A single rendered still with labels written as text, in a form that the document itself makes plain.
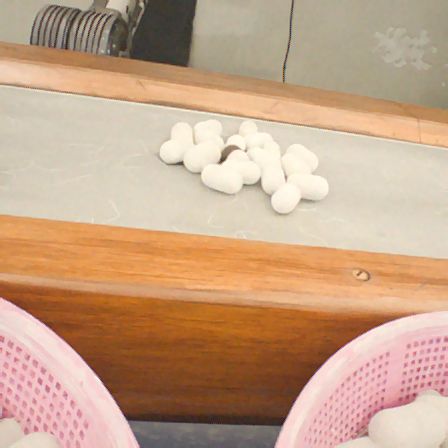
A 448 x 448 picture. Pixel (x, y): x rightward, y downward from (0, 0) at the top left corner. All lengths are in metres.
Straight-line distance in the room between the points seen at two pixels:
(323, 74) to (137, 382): 2.43
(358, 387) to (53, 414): 0.12
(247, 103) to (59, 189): 0.29
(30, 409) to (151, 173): 0.22
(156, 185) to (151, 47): 2.10
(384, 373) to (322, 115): 0.40
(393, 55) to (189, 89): 2.23
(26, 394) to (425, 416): 0.16
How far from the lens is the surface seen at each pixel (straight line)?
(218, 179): 0.34
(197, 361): 0.23
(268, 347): 0.23
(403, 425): 0.21
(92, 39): 0.76
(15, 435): 0.20
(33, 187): 0.34
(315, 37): 2.55
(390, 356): 0.22
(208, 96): 0.55
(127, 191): 0.34
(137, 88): 0.55
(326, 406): 0.19
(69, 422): 0.17
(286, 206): 0.33
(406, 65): 2.76
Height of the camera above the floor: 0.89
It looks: 30 degrees down
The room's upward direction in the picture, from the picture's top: 11 degrees clockwise
